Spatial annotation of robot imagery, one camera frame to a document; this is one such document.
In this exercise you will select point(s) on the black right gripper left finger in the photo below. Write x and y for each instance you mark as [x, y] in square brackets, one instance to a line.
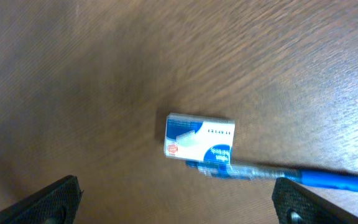
[56, 203]

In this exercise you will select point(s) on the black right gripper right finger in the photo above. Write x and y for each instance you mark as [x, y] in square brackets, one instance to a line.
[295, 204]

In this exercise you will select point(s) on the small white blue box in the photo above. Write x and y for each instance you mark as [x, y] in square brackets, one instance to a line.
[199, 138]

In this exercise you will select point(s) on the blue ballpoint pen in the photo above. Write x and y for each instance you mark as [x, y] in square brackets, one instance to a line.
[311, 178]

